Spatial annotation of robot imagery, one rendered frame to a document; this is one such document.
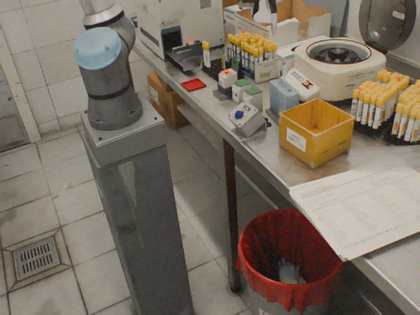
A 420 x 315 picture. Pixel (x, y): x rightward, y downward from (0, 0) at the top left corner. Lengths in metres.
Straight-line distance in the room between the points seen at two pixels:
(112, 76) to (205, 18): 0.71
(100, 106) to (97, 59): 0.13
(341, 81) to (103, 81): 0.67
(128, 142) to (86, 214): 1.28
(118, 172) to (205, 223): 1.05
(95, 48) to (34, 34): 1.86
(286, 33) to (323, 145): 0.63
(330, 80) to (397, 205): 0.46
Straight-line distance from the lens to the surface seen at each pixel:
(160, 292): 1.57
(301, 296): 1.38
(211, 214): 2.19
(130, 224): 1.29
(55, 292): 2.06
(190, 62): 1.53
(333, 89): 1.29
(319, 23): 1.64
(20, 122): 3.04
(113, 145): 1.11
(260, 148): 1.12
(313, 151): 1.02
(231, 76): 1.34
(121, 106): 1.11
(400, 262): 0.88
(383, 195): 0.99
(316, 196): 0.96
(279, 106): 1.21
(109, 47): 1.06
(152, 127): 1.12
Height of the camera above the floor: 1.52
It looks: 35 degrees down
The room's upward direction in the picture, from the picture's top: 5 degrees counter-clockwise
